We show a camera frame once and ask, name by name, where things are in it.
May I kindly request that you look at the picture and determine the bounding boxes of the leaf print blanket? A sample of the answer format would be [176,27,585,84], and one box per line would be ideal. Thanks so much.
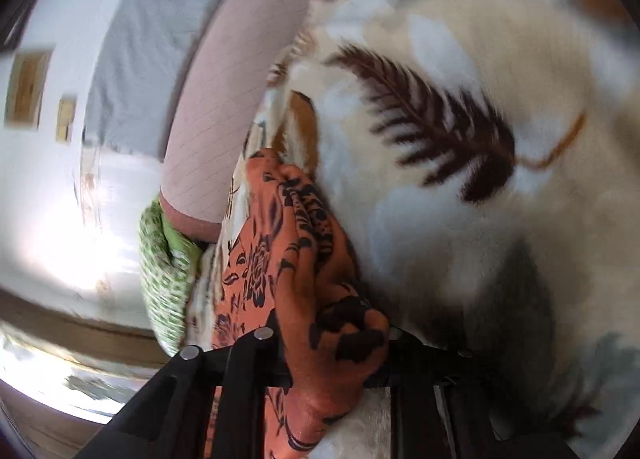
[185,0,640,459]

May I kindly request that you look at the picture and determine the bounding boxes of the leaded glass door panel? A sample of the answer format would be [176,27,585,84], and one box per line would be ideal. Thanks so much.
[0,334,166,427]

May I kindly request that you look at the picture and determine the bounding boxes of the dark wooden door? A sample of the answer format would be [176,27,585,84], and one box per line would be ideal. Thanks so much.
[0,286,173,459]

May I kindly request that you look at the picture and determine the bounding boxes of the pink quilted bolster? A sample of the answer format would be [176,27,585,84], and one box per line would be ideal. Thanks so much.
[159,0,336,242]

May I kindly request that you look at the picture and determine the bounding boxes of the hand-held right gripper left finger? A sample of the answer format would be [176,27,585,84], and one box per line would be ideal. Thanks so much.
[107,310,296,459]

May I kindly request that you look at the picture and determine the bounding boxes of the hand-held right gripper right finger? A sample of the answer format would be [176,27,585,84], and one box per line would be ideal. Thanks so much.
[365,326,581,459]

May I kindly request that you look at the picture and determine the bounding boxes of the green checked pillow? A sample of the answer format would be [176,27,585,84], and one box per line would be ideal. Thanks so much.
[139,194,206,357]

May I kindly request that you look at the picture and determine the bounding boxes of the framed wall plaque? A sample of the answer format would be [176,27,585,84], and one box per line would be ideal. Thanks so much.
[5,50,53,128]

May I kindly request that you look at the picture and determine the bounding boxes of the orange floral garment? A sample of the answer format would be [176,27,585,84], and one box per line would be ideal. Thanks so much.
[210,148,391,459]

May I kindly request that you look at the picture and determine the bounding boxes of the grey pillow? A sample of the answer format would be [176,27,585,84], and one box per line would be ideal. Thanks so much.
[82,0,251,160]

